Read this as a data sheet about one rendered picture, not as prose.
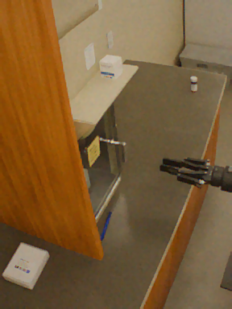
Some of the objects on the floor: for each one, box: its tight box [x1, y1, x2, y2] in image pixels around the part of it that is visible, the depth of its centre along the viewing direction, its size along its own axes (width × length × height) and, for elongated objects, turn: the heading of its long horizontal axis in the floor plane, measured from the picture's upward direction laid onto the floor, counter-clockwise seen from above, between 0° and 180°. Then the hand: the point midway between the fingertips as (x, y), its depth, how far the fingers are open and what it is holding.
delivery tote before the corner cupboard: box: [180, 43, 232, 89], centre depth 376 cm, size 61×44×33 cm
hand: (170, 166), depth 130 cm, fingers open, 3 cm apart
